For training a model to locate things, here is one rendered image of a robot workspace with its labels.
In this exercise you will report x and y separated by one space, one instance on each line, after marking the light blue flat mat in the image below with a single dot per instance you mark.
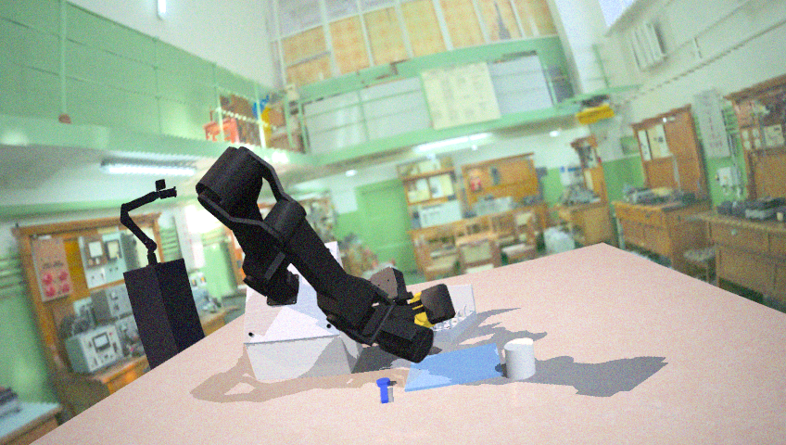
456 367

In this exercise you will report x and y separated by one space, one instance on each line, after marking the yellow plate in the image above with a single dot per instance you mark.
420 318

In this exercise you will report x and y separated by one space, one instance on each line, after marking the white cylinder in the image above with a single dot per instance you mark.
520 360

